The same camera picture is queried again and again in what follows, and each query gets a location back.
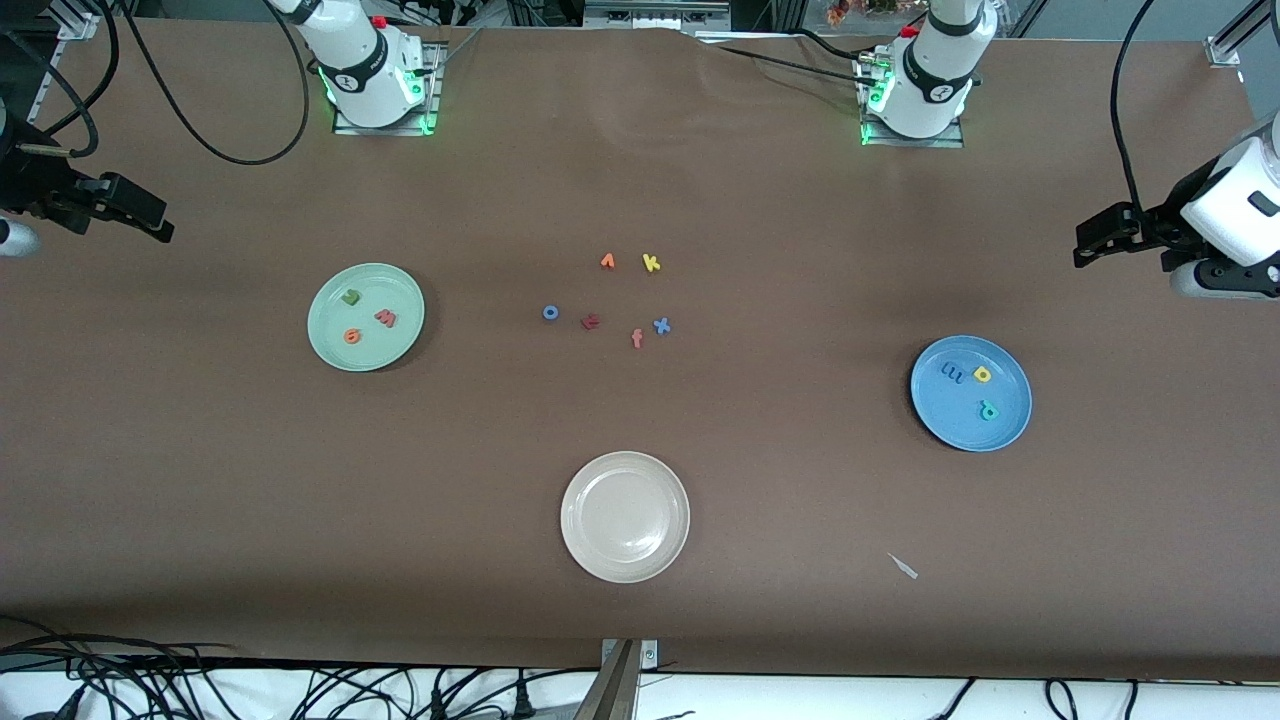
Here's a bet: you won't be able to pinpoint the blue plate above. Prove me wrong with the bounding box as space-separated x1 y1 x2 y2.
910 335 1033 453

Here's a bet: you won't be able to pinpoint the brown table cover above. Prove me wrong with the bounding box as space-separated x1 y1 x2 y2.
0 15 1280 683

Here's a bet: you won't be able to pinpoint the green plate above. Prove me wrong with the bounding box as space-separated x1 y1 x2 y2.
307 262 426 373

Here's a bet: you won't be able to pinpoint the beige plate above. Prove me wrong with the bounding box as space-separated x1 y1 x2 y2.
560 451 691 584

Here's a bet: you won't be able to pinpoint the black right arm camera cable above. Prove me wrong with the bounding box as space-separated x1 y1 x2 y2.
0 0 309 166

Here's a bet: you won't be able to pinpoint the aluminium frame profile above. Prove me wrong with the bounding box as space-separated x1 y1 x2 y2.
1205 0 1280 69
0 10 101 196

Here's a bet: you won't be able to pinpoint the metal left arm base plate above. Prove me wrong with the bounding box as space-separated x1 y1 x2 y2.
860 55 966 149

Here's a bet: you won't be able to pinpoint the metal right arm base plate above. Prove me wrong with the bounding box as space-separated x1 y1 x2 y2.
333 42 441 137

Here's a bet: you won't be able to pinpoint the black base power cable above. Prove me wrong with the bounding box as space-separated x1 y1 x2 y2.
715 44 873 85
795 28 883 61

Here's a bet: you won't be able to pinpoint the thin grey base cable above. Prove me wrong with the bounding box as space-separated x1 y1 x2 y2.
438 28 484 69

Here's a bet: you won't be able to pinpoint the grey metal frame box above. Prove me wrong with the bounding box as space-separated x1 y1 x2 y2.
583 0 733 33

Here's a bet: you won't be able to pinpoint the tangled black floor cables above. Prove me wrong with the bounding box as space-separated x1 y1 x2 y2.
0 615 601 720

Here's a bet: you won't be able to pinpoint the grey metal camera post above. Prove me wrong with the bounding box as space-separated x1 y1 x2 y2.
575 638 659 720

